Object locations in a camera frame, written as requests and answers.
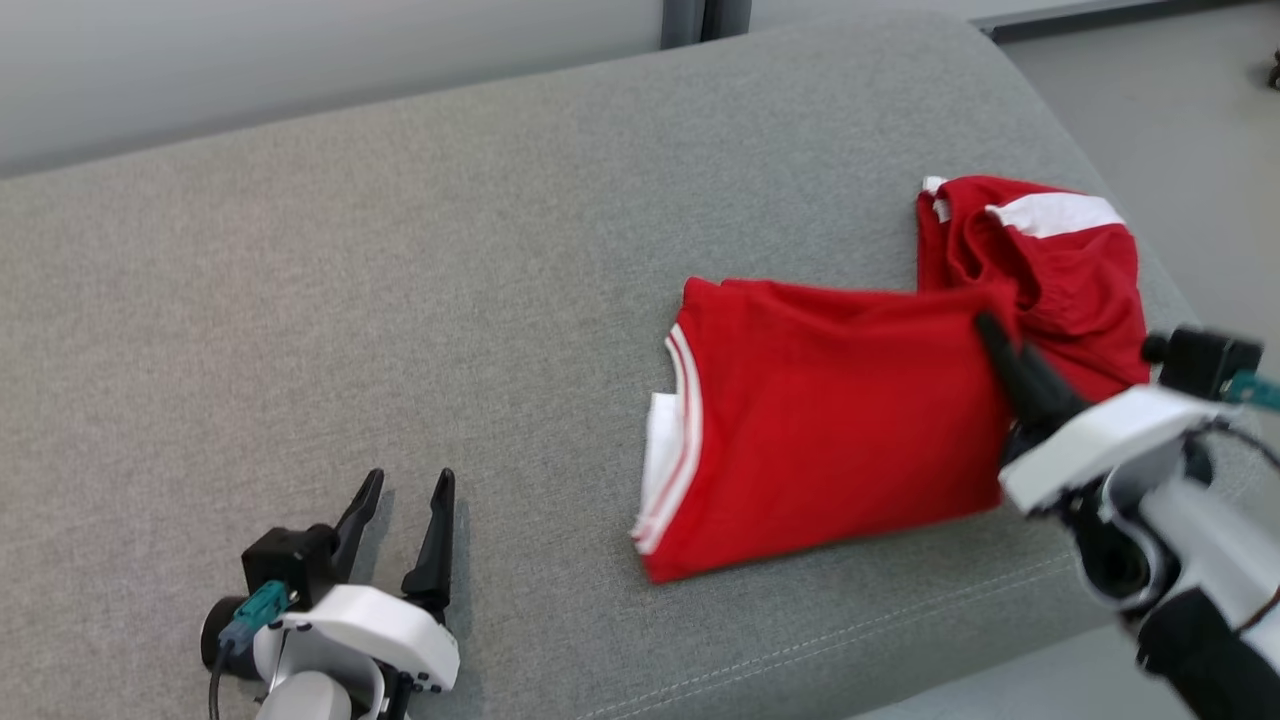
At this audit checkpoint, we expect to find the teal left camera connector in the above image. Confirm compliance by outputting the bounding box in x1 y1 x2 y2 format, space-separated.
218 580 292 657

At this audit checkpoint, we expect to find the grey partition foot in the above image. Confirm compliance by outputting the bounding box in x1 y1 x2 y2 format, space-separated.
706 0 754 42
660 0 707 50

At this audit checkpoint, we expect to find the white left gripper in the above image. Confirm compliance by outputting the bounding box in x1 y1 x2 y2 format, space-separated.
280 468 461 693

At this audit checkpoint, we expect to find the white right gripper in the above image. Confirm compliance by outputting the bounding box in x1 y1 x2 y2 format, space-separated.
975 312 1236 516

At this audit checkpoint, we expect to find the red Bulls jersey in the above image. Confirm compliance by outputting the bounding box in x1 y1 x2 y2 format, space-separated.
630 277 1023 585

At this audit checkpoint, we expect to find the teal camera connector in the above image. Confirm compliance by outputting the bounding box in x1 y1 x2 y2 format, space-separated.
218 580 292 657
1222 370 1280 413

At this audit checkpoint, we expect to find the red shorts white stripe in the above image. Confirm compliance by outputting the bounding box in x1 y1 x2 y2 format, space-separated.
915 175 1151 401

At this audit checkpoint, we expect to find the grey fabric sofa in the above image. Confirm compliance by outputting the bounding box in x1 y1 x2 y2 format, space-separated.
0 10 1280 720

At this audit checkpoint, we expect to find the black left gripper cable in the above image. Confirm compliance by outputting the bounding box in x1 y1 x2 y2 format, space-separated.
207 640 237 720

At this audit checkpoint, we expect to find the teal right camera connector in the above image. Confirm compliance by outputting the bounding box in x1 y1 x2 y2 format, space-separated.
1222 370 1280 413

